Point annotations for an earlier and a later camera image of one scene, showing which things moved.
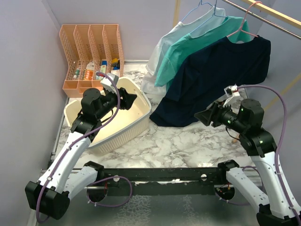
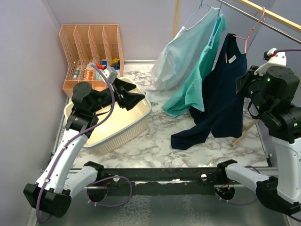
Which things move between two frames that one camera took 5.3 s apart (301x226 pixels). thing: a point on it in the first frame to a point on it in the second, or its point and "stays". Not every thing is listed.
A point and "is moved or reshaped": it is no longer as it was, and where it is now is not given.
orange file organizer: x=91 y=52 stays
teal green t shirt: x=178 y=54 to x=193 y=95
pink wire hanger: x=241 y=26 to x=246 y=37
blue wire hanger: x=214 y=14 to x=219 y=18
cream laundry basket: x=128 y=125 stays
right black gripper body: x=226 y=116 to x=249 y=86
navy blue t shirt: x=201 y=78 is moved or reshaped
